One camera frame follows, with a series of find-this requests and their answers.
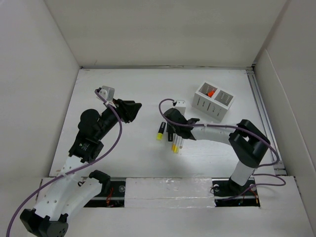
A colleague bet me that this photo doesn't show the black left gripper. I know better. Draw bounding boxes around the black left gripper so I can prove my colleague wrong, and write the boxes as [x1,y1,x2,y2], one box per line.
[95,97,141,140]

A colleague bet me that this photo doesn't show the blue cap black highlighter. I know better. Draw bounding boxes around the blue cap black highlighter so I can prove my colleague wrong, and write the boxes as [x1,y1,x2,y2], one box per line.
[166,124,174,142]

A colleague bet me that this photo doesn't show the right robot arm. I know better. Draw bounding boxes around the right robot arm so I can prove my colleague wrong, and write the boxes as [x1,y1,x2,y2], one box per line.
[163,108,271,197]

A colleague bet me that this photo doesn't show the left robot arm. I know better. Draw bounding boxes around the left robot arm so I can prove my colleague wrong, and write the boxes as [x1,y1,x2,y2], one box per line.
[20,99,142,237]

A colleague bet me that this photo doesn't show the yellow cap black highlighter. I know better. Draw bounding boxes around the yellow cap black highlighter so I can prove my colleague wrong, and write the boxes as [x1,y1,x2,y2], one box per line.
[156,122,166,141]

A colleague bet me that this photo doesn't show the yellow cap white pen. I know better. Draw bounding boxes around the yellow cap white pen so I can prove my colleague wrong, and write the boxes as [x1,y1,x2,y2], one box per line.
[175,136,181,154]
[171,134,178,153]

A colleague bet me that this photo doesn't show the orange item in holder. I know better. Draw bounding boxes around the orange item in holder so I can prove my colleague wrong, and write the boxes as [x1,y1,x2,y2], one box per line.
[206,90,215,98]

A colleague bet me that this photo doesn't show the white pen holder box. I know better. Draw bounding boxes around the white pen holder box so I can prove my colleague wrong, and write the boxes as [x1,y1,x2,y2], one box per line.
[192,81,235,121]

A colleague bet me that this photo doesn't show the white foam block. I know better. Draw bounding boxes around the white foam block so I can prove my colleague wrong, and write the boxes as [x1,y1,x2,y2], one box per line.
[124,177,215,208]

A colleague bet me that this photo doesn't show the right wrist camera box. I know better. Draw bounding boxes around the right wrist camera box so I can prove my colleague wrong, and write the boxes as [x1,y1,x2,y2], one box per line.
[173,100,186,115]

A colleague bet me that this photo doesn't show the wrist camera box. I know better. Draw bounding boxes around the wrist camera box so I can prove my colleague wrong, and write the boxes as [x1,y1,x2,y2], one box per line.
[97,86,115,101]
[173,100,186,115]

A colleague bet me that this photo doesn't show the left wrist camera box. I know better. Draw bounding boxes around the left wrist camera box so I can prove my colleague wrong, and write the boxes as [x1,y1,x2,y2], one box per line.
[97,86,115,101]

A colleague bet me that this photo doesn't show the aluminium rail right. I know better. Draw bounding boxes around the aluminium rail right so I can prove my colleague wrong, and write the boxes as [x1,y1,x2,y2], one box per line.
[246,67,287,176]

